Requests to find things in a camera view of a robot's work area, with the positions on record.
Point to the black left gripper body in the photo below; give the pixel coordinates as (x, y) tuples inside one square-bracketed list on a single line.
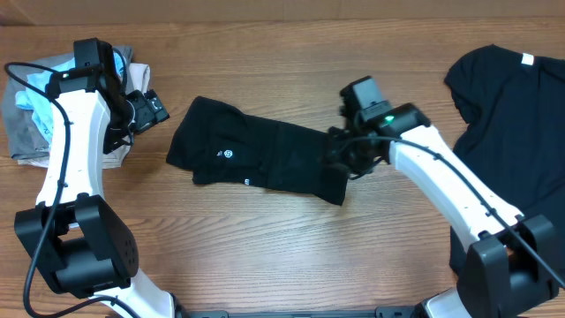
[(141, 118)]

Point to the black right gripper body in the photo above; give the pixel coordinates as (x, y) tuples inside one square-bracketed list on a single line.
[(359, 160)]

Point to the black t-shirt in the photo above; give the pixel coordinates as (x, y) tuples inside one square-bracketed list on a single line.
[(219, 143)]

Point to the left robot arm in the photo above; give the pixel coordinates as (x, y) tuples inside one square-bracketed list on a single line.
[(75, 240)]

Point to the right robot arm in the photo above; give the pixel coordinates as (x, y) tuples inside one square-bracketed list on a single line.
[(510, 264)]

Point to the beige folded shirt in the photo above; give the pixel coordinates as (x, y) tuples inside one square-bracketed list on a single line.
[(138, 79)]

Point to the light blue printed t-shirt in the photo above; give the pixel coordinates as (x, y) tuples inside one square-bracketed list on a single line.
[(40, 106)]

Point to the grey folded shirt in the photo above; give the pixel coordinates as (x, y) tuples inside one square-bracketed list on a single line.
[(24, 138)]

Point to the dark navy t-shirt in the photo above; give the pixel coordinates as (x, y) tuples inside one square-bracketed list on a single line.
[(513, 105)]

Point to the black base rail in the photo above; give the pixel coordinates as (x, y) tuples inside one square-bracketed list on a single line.
[(300, 314)]

